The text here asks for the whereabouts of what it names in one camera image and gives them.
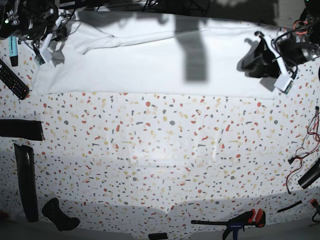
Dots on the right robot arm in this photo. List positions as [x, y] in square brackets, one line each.
[31, 20]

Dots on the black TV remote control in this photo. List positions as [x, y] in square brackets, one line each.
[13, 82]

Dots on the small orange clip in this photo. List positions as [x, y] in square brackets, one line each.
[314, 202]

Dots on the black orange bar clamp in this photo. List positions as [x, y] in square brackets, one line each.
[248, 218]

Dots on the black cylindrical tube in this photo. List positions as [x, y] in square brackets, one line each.
[24, 156]

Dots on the black cylinder right edge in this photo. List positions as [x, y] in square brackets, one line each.
[310, 176]

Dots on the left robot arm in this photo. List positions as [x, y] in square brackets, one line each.
[308, 25]

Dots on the white T-shirt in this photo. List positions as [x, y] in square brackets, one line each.
[158, 53]

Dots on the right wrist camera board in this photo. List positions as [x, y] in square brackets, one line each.
[43, 57]

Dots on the light blue highlighter marker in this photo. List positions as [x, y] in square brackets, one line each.
[13, 51]

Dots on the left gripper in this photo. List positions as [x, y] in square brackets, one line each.
[262, 58]

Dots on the black tape strip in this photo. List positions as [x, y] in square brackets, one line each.
[19, 128]

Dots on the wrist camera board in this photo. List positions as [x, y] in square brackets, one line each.
[43, 57]
[284, 83]

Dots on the terrazzo patterned table cloth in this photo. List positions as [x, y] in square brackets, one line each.
[141, 163]

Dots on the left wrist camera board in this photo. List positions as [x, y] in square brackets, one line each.
[284, 83]

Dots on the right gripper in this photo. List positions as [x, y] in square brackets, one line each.
[52, 24]

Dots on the small black rectangular device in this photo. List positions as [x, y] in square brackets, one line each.
[158, 236]

